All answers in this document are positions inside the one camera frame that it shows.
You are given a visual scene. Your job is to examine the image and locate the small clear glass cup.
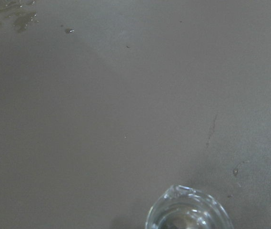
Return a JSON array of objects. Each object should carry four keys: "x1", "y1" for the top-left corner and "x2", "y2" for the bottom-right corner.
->
[{"x1": 145, "y1": 185, "x2": 234, "y2": 229}]

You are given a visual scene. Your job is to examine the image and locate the spilled liquid puddle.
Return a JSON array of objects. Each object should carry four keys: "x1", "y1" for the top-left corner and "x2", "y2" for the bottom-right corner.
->
[{"x1": 0, "y1": 0, "x2": 75, "y2": 34}]

